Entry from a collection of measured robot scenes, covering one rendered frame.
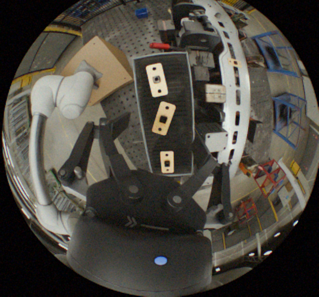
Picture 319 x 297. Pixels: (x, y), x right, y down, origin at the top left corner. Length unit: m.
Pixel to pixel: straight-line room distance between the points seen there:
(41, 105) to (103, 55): 0.38
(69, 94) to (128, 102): 0.47
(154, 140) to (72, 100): 0.36
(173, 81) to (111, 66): 0.44
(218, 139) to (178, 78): 0.25
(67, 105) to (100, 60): 0.29
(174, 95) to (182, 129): 0.09
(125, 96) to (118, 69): 0.24
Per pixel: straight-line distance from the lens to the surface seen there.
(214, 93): 0.38
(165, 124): 0.28
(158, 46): 0.31
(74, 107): 0.47
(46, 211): 0.54
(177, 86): 0.27
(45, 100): 0.52
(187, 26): 0.35
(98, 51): 0.60
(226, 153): 0.60
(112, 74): 0.66
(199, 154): 0.17
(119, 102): 0.81
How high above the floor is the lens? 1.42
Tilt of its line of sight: 65 degrees down
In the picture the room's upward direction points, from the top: 171 degrees counter-clockwise
